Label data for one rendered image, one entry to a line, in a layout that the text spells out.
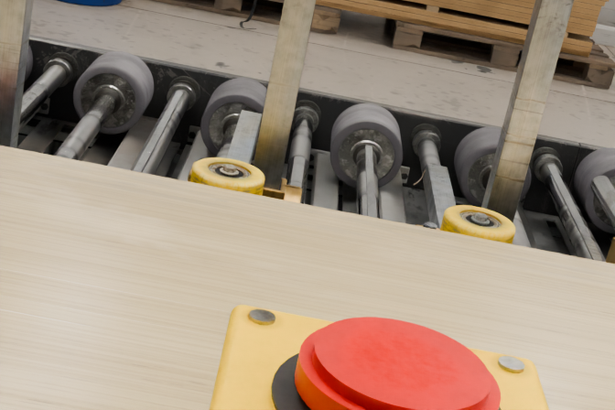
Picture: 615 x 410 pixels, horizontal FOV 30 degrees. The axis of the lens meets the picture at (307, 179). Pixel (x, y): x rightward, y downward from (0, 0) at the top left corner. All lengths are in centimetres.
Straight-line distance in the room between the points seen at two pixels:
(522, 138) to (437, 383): 113
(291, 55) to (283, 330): 107
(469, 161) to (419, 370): 153
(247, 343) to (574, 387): 75
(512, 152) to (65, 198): 52
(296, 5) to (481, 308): 42
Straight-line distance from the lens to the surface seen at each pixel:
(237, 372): 23
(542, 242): 182
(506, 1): 623
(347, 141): 173
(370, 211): 147
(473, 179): 176
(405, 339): 23
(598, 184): 170
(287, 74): 131
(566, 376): 100
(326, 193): 172
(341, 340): 23
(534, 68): 133
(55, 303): 94
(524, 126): 134
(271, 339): 25
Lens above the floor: 134
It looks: 20 degrees down
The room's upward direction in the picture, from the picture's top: 12 degrees clockwise
